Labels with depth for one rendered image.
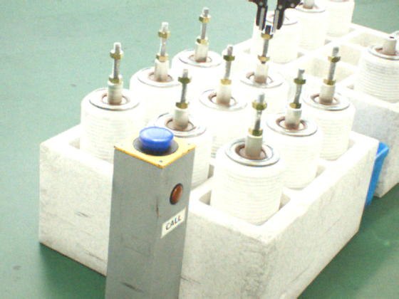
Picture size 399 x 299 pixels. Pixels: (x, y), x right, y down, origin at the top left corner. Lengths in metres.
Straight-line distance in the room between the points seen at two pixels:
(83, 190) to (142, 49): 0.95
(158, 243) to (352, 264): 0.47
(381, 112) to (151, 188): 0.66
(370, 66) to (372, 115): 0.09
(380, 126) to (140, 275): 0.66
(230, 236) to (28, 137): 0.67
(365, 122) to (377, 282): 0.33
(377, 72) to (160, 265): 0.67
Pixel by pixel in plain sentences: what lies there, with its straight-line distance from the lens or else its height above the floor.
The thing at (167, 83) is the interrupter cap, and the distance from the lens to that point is 1.23.
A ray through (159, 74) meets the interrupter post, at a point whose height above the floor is 0.26.
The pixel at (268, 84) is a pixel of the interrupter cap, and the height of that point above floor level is 0.25.
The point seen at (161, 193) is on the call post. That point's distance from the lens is 0.89.
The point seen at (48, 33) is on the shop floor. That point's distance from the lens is 2.13.
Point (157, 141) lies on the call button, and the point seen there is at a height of 0.33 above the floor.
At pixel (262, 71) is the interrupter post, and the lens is 1.28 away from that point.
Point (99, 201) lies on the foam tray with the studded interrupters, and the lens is 1.15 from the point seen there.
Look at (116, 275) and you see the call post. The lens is 1.00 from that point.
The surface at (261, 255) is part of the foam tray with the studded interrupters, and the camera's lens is 1.02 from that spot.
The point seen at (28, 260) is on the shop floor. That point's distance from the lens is 1.25.
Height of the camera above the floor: 0.74
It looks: 28 degrees down
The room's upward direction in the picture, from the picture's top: 6 degrees clockwise
